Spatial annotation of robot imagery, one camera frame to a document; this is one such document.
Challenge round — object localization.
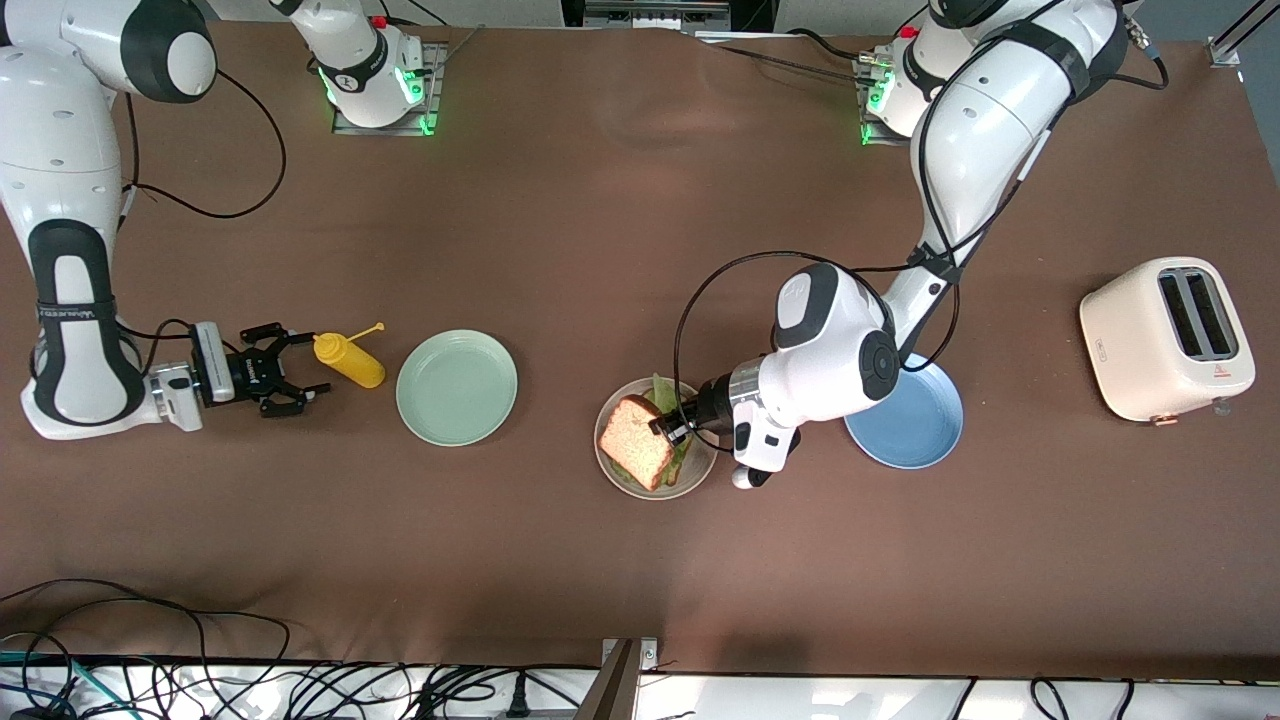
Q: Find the silver metal bracket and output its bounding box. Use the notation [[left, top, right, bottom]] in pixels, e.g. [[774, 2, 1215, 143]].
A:
[[603, 638, 659, 671]]

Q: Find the white toaster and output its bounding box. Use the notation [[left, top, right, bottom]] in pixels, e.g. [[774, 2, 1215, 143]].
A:
[[1078, 256, 1257, 426]]

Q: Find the black base cable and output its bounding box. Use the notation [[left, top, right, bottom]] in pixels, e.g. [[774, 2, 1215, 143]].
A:
[[785, 28, 873, 65]]

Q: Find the long black floor cable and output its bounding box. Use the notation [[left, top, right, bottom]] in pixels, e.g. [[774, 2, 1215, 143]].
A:
[[0, 578, 293, 720]]

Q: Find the mint green plate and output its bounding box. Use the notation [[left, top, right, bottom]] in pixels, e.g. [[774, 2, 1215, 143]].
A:
[[396, 330, 519, 447]]

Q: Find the blue plate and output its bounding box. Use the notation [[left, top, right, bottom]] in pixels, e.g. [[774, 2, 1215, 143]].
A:
[[843, 352, 965, 470]]

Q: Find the brown table cloth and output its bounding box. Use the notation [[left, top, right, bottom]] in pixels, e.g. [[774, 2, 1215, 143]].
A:
[[0, 18, 1280, 681]]

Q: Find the teal cable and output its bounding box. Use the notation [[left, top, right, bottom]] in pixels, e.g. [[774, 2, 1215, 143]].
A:
[[0, 650, 106, 713]]

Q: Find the green lettuce leaf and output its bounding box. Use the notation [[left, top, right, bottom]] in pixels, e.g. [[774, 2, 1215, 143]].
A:
[[608, 373, 697, 489]]

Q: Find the black control box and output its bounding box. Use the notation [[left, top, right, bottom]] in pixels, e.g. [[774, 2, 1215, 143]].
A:
[[560, 0, 779, 36]]

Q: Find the aluminium frame rail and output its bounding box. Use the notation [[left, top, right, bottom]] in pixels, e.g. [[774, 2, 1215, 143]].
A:
[[1205, 0, 1280, 69]]

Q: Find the yellow mustard squeeze bottle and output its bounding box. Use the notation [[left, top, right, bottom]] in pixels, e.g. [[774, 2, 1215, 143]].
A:
[[313, 322, 387, 389]]

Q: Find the beige plate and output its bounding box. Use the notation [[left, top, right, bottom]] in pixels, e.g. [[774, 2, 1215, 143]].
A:
[[594, 377, 720, 501]]

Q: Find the dark aluminium post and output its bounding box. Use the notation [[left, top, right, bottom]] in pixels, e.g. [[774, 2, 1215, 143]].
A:
[[578, 640, 641, 720]]

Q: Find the dark crust bread slice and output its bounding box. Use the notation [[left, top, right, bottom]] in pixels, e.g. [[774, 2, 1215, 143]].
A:
[[597, 395, 678, 492]]

